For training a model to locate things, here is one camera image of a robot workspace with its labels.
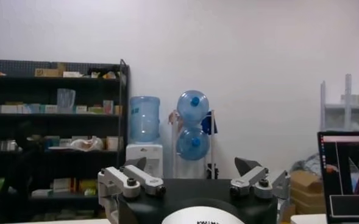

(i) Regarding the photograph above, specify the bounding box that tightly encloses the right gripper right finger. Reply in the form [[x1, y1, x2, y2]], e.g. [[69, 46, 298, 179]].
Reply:
[[229, 157, 291, 200]]

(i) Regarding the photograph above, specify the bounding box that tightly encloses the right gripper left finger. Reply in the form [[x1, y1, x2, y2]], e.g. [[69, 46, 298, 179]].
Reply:
[[97, 157, 167, 201]]

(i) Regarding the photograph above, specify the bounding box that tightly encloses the grey striped clothes pile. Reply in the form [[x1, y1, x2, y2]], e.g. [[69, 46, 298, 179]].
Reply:
[[290, 153, 323, 177]]

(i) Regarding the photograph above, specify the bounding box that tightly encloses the white water dispenser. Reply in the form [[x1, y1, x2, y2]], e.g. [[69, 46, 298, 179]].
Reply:
[[125, 142, 164, 179]]

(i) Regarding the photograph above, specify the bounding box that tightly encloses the white paper cup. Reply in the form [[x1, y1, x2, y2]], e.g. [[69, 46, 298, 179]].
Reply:
[[105, 136, 121, 152]]

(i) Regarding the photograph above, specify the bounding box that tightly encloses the large cardboard box open flap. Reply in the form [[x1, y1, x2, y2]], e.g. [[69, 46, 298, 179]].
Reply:
[[290, 170, 324, 194]]

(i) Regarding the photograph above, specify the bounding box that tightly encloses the flat cardboard box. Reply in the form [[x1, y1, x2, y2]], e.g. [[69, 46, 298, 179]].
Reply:
[[291, 190, 326, 215]]

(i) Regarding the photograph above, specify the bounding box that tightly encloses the large blue water jug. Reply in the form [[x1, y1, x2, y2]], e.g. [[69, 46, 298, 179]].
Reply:
[[129, 96, 161, 143], [176, 126, 210, 161], [176, 89, 210, 124]]

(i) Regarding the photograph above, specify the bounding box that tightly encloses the white plastic bag with bread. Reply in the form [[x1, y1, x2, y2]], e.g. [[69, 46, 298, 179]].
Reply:
[[71, 136, 104, 152]]

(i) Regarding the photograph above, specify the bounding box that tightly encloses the small white side table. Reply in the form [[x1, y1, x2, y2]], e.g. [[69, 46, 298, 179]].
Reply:
[[290, 214, 329, 224]]

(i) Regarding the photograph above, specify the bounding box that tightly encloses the pink cloth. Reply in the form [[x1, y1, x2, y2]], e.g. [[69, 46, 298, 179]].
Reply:
[[168, 111, 183, 132]]

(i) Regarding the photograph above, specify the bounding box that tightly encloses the white plate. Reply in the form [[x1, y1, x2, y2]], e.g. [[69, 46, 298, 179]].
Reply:
[[48, 145, 76, 152]]

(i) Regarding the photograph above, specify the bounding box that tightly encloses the grey open laptop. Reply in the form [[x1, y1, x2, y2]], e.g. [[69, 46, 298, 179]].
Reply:
[[317, 130, 359, 224]]

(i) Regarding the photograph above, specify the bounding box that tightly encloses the clear plastic container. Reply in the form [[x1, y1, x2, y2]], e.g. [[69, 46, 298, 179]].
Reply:
[[56, 88, 76, 114]]

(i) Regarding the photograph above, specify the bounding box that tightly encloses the black shelving unit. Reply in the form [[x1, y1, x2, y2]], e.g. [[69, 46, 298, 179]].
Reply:
[[0, 58, 130, 224]]

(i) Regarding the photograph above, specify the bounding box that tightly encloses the white metal storage rack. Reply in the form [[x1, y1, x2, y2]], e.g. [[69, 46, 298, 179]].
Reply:
[[320, 74, 359, 132]]

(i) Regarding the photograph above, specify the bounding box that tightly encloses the white wire jug rack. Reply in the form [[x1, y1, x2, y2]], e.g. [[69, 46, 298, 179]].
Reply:
[[168, 109, 219, 180]]

